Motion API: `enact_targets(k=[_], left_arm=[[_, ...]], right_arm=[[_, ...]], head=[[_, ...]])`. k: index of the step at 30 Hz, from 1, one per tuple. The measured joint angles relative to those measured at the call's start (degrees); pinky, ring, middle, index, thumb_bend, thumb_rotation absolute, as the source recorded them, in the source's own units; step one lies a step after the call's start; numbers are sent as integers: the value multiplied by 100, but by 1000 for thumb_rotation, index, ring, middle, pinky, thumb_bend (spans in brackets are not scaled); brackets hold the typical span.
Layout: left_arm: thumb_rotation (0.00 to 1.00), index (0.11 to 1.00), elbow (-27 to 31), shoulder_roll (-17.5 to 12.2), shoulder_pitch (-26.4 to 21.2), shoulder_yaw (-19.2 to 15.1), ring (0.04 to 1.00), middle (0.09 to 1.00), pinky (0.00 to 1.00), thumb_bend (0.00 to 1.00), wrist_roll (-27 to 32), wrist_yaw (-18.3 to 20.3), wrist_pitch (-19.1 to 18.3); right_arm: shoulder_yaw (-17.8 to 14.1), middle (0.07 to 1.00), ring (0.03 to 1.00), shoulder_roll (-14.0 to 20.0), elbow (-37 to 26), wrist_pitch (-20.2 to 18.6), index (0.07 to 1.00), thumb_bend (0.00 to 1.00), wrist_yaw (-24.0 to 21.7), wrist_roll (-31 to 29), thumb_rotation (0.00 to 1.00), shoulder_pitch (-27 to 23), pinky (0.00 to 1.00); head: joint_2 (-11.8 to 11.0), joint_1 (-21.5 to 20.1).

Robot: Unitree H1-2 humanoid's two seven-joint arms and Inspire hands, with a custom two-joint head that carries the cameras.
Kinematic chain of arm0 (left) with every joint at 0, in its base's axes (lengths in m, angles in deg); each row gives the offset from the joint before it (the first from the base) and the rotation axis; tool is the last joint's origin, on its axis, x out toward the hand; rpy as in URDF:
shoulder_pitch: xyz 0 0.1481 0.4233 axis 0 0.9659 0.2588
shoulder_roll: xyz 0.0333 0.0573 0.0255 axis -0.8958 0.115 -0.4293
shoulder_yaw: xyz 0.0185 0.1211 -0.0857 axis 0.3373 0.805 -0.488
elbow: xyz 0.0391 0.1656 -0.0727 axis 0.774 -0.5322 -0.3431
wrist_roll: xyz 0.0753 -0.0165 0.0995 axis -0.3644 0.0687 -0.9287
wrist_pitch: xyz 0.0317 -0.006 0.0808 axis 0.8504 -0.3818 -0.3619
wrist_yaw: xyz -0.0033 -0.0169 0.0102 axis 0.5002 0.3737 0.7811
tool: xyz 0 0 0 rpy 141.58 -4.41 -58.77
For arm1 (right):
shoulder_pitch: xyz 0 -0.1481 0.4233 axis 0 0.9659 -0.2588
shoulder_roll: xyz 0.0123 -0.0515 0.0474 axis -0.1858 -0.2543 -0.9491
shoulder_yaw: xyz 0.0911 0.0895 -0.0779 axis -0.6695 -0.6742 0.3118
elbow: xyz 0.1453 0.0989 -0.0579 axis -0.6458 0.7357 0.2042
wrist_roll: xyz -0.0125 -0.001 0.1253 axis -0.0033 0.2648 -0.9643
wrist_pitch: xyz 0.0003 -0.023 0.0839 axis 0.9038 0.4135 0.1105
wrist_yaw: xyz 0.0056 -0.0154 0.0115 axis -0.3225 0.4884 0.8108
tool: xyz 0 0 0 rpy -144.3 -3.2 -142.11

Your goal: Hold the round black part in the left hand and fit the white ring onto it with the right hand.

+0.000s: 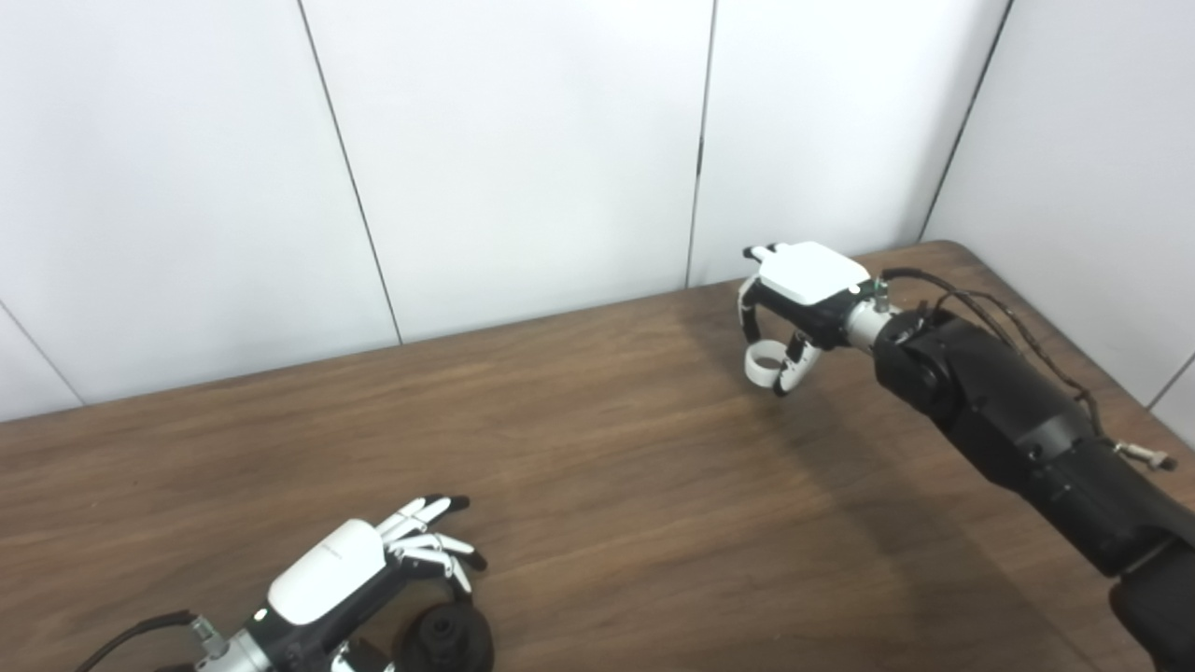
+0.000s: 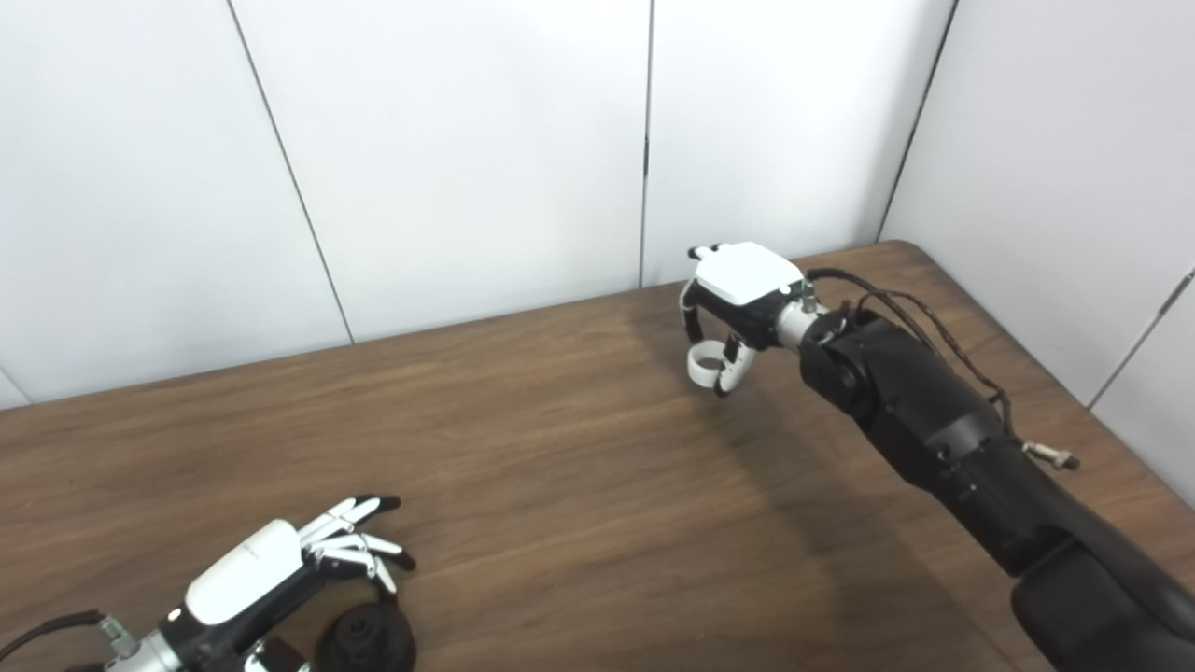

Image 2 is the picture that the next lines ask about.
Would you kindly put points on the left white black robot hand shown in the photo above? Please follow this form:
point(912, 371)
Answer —
point(238, 574)

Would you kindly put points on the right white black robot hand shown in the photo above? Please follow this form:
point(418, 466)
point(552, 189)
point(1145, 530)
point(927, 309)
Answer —
point(747, 275)

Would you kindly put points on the round black plastic part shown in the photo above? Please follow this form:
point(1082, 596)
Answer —
point(369, 644)

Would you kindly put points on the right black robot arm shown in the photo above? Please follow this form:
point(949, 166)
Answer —
point(952, 439)

